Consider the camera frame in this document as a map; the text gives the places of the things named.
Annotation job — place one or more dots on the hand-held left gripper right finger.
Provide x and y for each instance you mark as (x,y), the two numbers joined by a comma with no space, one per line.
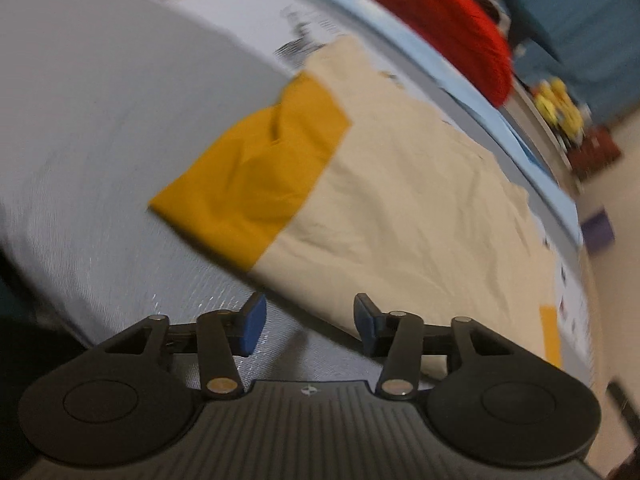
(364,327)

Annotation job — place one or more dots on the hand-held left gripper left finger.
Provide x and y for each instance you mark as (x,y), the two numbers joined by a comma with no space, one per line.
(252,327)

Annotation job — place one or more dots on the beige and mustard t-shirt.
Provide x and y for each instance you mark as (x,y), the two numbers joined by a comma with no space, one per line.
(400,185)

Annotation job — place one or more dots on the purple box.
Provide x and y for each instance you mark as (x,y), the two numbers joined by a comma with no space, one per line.
(598,232)

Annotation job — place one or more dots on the dark red box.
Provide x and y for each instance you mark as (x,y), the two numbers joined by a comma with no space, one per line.
(597,152)

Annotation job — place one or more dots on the yellow plush toy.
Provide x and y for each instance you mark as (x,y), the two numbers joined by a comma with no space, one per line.
(570,120)
(550,100)

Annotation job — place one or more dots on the red fleece blanket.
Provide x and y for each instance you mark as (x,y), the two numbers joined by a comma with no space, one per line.
(450,20)

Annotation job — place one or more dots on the blue curtain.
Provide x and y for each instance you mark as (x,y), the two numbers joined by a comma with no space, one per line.
(575,10)

